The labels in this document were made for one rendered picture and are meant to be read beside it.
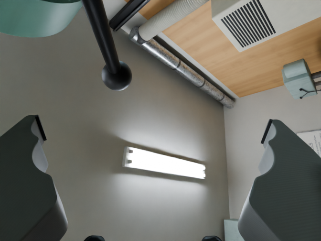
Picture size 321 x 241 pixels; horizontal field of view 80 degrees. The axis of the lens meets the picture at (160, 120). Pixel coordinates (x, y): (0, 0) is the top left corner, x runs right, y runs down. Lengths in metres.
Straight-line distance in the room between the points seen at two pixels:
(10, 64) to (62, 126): 0.51
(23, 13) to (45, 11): 0.02
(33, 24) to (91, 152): 1.42
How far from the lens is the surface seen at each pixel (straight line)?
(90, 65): 1.87
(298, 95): 2.70
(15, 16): 0.29
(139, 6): 1.96
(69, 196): 1.60
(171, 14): 1.90
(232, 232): 3.05
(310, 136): 3.10
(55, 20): 0.30
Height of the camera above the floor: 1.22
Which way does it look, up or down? 42 degrees up
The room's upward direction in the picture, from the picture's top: 106 degrees counter-clockwise
